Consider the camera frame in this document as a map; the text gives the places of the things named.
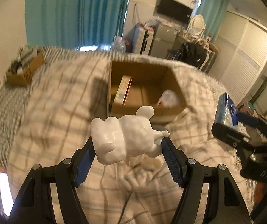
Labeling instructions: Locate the black wall television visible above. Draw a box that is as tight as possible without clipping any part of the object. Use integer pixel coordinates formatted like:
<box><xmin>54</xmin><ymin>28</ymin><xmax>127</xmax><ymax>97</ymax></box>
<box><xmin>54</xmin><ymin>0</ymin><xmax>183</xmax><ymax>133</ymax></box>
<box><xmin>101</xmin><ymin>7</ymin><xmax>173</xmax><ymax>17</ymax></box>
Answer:
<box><xmin>157</xmin><ymin>0</ymin><xmax>193</xmax><ymax>24</ymax></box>

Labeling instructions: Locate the chair with black jacket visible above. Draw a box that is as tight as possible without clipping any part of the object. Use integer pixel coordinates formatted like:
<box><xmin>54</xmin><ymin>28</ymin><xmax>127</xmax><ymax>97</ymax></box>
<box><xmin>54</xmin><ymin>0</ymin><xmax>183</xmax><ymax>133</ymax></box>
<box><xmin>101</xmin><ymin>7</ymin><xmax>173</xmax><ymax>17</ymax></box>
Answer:
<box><xmin>166</xmin><ymin>41</ymin><xmax>211</xmax><ymax>73</ymax></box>

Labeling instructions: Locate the tan printed medicine box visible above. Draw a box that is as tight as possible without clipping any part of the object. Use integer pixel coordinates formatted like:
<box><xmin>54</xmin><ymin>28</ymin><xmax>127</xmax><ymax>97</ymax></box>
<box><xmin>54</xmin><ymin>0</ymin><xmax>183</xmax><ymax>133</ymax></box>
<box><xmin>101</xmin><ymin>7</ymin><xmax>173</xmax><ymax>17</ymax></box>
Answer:
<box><xmin>114</xmin><ymin>75</ymin><xmax>133</xmax><ymax>105</ymax></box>

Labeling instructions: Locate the large clear water jug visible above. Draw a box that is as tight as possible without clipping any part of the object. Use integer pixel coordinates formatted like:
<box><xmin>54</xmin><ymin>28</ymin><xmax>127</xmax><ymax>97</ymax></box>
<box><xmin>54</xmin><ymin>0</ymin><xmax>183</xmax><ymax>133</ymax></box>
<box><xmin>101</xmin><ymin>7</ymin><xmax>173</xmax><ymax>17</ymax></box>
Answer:
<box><xmin>110</xmin><ymin>36</ymin><xmax>126</xmax><ymax>53</ymax></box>

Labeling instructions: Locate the blue tissue pack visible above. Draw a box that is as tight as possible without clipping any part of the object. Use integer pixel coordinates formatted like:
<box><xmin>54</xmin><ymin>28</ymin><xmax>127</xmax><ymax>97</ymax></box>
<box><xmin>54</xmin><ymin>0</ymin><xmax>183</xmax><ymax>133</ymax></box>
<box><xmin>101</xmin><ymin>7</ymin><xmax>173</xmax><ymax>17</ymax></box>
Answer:
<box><xmin>213</xmin><ymin>93</ymin><xmax>248</xmax><ymax>136</ymax></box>

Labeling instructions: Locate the small cardboard box with items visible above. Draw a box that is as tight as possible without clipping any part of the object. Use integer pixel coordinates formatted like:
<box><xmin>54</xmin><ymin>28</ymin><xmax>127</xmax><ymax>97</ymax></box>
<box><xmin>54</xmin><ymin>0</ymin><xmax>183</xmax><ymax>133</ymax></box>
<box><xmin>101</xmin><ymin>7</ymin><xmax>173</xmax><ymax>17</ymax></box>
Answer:
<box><xmin>5</xmin><ymin>45</ymin><xmax>45</xmax><ymax>86</ymax></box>

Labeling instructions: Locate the white louvered wardrobe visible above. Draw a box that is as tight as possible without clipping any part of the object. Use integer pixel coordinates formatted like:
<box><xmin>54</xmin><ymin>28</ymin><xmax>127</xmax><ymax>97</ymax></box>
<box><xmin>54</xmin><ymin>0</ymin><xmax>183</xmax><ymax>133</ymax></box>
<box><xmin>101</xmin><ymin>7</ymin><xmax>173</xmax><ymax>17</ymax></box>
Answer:
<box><xmin>208</xmin><ymin>11</ymin><xmax>267</xmax><ymax>105</ymax></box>

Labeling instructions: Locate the grey mini fridge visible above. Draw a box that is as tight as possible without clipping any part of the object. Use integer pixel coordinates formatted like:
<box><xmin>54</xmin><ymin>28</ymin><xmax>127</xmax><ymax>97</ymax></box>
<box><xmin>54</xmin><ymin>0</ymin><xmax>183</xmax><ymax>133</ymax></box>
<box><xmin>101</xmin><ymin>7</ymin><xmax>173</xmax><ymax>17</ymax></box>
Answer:
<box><xmin>149</xmin><ymin>24</ymin><xmax>186</xmax><ymax>59</ymax></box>

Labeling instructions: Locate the teal window curtain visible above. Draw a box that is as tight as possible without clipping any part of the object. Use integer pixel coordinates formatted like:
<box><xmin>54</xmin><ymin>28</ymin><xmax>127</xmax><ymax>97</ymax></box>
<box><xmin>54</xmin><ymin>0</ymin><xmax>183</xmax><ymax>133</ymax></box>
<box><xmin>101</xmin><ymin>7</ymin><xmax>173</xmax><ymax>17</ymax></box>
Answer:
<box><xmin>25</xmin><ymin>0</ymin><xmax>129</xmax><ymax>49</ymax></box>

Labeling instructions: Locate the large open cardboard box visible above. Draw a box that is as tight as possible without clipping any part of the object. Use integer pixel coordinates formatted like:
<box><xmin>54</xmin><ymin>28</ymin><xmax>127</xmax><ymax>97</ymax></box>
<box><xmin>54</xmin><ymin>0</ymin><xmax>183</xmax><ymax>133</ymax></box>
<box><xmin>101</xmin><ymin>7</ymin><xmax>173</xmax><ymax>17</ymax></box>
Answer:
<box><xmin>107</xmin><ymin>61</ymin><xmax>187</xmax><ymax>124</ymax></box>

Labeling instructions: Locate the teal corner curtain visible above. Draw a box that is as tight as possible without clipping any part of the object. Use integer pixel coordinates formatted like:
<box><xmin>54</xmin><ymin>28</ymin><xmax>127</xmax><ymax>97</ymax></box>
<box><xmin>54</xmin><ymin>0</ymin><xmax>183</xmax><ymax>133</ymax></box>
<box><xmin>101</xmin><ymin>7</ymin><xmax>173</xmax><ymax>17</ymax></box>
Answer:
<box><xmin>196</xmin><ymin>0</ymin><xmax>230</xmax><ymax>42</ymax></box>

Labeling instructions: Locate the beige plaid blanket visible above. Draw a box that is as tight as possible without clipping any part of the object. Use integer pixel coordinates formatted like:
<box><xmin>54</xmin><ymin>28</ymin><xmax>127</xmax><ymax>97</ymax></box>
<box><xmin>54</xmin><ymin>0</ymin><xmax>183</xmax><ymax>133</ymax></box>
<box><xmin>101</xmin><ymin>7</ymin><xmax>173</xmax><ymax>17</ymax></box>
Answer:
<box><xmin>8</xmin><ymin>52</ymin><xmax>256</xmax><ymax>223</ymax></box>

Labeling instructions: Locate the white oval vanity mirror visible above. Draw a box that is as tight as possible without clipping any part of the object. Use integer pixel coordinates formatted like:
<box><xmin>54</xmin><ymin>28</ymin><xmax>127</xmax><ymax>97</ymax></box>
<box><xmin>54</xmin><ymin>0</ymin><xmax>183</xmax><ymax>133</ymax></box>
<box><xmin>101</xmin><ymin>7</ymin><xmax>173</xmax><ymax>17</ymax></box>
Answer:
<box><xmin>187</xmin><ymin>14</ymin><xmax>206</xmax><ymax>38</ymax></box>

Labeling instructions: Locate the white suitcase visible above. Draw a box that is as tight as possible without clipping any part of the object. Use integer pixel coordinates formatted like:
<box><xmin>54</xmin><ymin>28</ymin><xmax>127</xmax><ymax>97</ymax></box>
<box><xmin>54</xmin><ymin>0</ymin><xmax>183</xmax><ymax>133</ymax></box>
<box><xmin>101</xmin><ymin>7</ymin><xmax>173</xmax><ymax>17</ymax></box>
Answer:
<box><xmin>132</xmin><ymin>25</ymin><xmax>154</xmax><ymax>55</ymax></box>

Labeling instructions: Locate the white plush toy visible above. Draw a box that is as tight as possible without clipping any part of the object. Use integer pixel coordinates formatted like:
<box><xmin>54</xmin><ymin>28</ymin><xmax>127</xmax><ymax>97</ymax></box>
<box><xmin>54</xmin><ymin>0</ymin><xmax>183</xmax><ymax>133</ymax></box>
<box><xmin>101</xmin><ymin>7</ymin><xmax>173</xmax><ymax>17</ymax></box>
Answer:
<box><xmin>91</xmin><ymin>106</ymin><xmax>170</xmax><ymax>165</ymax></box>

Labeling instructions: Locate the clear plastic bag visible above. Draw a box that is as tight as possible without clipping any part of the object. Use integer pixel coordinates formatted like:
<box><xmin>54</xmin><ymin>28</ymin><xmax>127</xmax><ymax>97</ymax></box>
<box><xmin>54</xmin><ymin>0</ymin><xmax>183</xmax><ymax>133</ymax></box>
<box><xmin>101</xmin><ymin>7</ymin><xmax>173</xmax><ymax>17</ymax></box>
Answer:
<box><xmin>157</xmin><ymin>90</ymin><xmax>181</xmax><ymax>107</ymax></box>

